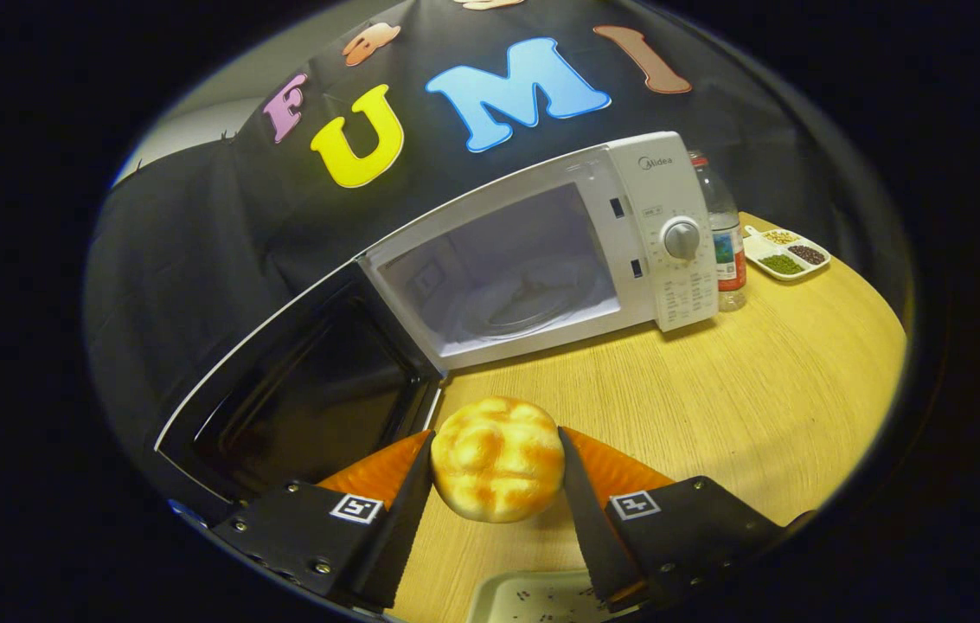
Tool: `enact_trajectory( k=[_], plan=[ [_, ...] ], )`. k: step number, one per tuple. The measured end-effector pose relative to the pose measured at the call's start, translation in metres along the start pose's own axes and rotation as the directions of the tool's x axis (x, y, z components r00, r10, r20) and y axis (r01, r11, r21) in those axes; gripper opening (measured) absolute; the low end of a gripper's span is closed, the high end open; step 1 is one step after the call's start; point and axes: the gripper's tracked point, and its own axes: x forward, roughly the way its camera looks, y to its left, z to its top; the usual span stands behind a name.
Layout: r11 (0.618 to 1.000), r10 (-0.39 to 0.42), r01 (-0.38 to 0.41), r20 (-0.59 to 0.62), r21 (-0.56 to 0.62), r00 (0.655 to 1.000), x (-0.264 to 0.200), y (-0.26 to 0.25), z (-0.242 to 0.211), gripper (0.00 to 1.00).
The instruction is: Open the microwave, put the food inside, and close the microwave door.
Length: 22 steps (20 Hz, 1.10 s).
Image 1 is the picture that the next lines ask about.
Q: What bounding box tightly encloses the clear plastic water bottle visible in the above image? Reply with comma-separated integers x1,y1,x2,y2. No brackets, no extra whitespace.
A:
687,151,749,313

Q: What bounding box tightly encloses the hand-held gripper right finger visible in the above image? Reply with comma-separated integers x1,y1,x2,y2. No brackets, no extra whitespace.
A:
556,426,816,612

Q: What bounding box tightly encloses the white microwave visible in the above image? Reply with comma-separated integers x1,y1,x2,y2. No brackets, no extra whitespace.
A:
152,131,721,522

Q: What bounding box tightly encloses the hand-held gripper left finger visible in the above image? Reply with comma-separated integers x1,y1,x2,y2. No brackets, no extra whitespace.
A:
211,430,437,612

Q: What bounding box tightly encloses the pale green tray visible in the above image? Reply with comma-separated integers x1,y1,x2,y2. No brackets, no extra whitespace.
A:
465,569,629,623

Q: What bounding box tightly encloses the black backdrop cloth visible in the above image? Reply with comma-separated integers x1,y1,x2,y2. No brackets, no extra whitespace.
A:
83,0,914,485

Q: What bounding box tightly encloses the white divided dish of beans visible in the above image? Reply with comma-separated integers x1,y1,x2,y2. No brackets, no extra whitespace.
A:
742,225,832,283

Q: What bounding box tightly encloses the golden bread bun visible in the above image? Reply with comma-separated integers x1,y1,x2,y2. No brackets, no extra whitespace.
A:
430,396,567,525

